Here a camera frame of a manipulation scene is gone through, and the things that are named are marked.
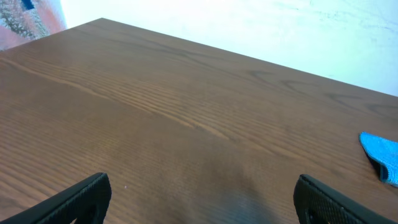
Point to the blue microfiber cloth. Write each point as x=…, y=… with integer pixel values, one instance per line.
x=382, y=153

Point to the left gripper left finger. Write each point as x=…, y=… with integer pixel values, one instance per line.
x=84, y=202

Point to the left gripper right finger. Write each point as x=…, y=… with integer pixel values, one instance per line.
x=316, y=202

